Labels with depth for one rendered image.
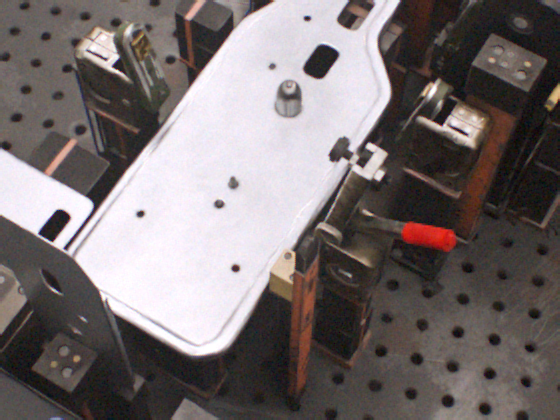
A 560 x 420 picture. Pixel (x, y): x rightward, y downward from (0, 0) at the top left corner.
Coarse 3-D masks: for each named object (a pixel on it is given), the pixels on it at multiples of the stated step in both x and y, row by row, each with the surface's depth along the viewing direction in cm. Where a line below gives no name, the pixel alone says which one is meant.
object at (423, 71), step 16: (416, 0) 161; (432, 0) 159; (400, 16) 166; (416, 16) 164; (432, 16) 164; (416, 32) 168; (432, 32) 170; (416, 48) 171; (432, 48) 176; (416, 64) 174
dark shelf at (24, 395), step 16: (0, 368) 119; (0, 384) 118; (16, 384) 118; (0, 400) 117; (16, 400) 117; (32, 400) 117; (48, 400) 117; (0, 416) 116; (16, 416) 116; (32, 416) 116; (48, 416) 116; (64, 416) 116
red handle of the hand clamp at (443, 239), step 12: (360, 216) 120; (372, 216) 120; (360, 228) 120; (372, 228) 119; (384, 228) 118; (396, 228) 117; (408, 228) 115; (420, 228) 115; (432, 228) 114; (444, 228) 113; (408, 240) 116; (420, 240) 114; (432, 240) 113; (444, 240) 113
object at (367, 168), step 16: (336, 144) 109; (368, 144) 109; (336, 160) 110; (352, 160) 109; (368, 160) 111; (352, 176) 109; (368, 176) 108; (384, 176) 109; (352, 192) 112; (336, 208) 117; (352, 208) 115; (336, 224) 120
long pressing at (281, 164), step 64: (320, 0) 143; (384, 0) 143; (256, 64) 139; (384, 64) 139; (192, 128) 135; (256, 128) 135; (320, 128) 135; (128, 192) 131; (192, 192) 131; (256, 192) 131; (320, 192) 131; (128, 256) 127; (192, 256) 128; (256, 256) 128; (128, 320) 125; (192, 320) 124
